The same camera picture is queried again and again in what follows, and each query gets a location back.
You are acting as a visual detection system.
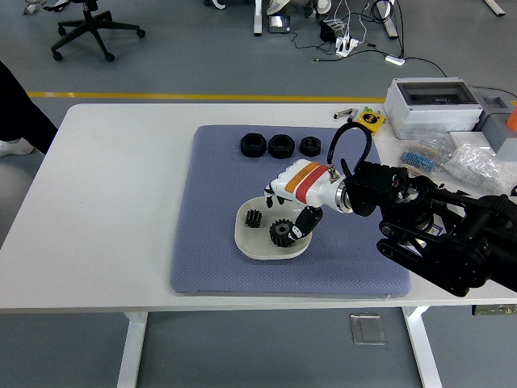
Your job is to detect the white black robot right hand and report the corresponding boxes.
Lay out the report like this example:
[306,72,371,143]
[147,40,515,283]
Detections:
[263,159,344,243]

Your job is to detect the large black gear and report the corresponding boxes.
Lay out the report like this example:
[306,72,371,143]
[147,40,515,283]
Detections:
[269,218,298,248]

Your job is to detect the small black hex nut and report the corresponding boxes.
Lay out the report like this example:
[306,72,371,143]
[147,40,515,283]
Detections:
[299,136,322,157]

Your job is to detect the large black hex nut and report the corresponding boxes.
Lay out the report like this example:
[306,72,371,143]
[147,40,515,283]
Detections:
[239,133,267,158]
[267,134,297,159]

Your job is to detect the white square plate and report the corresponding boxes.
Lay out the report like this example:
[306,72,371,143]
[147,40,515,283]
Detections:
[234,196,314,261]

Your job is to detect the yellow tape measure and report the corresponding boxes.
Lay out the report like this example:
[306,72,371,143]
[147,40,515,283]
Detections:
[357,111,387,136]

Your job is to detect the blue-grey textured mat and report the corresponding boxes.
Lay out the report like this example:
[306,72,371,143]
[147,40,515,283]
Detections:
[168,124,412,299]

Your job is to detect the clear bag of blue resistors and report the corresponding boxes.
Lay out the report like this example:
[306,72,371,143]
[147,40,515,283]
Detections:
[397,133,452,174]

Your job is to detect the white power strip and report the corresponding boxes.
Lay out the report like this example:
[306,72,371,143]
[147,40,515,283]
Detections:
[334,35,360,57]

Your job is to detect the black power adapter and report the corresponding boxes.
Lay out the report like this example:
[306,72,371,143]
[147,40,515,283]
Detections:
[318,19,337,42]

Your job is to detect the clear floor plate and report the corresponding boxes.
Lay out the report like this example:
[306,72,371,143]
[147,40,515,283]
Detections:
[349,313,387,347]

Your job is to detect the black desk phone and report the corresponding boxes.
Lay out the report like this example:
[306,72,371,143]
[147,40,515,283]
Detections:
[267,15,292,34]

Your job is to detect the grey stepped fixture block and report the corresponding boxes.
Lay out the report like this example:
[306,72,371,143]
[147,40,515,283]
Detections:
[471,89,517,161]

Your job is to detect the white table leg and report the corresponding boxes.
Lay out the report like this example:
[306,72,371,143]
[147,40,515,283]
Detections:
[116,310,149,388]
[401,306,443,388]

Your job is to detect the green circuit board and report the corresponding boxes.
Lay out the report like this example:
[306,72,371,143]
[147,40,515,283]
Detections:
[471,303,517,317]

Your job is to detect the black office chair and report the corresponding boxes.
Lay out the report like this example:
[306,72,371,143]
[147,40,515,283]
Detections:
[51,0,146,62]

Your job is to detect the person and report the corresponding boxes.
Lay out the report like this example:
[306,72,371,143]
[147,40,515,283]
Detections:
[0,60,60,158]

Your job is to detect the grey electrical enclosure box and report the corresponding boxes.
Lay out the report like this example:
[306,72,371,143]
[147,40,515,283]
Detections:
[382,77,484,141]

